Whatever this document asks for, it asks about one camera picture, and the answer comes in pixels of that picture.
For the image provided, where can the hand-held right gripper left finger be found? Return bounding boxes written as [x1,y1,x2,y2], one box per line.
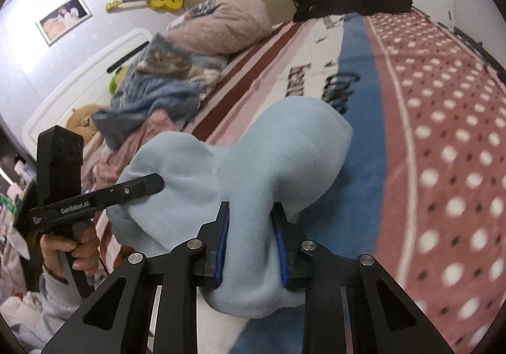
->
[41,202,231,354]

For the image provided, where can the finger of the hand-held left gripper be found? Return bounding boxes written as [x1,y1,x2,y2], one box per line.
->
[81,174,165,208]

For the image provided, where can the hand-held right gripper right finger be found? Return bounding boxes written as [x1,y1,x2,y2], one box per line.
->
[273,202,455,354]

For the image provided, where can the light blue pants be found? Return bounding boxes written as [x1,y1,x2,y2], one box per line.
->
[106,96,354,319]

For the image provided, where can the person's left forearm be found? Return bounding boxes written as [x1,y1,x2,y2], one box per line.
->
[37,271,99,333]

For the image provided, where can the pink checked pants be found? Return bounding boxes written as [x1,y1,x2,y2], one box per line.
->
[93,109,186,192]

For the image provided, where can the person's left hand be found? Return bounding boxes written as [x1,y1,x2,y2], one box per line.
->
[40,224,100,284]

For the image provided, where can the brown plush toy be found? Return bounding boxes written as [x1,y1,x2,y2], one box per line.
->
[65,104,101,141]

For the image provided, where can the blue jeans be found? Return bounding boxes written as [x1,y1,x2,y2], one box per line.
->
[92,77,204,149]

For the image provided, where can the white headboard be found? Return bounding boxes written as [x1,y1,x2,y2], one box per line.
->
[22,28,155,149]

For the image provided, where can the green plush toy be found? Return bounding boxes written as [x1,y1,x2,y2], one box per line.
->
[108,65,129,96]

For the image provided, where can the patterned grey pink quilt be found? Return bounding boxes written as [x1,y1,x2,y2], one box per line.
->
[134,0,230,102]

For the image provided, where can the pink pillow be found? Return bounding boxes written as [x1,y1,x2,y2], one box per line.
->
[164,0,273,56]

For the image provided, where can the striped dotted bed blanket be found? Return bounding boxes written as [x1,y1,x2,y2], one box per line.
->
[95,10,506,354]

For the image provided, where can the framed wall picture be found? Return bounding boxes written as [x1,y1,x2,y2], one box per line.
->
[35,0,92,46]

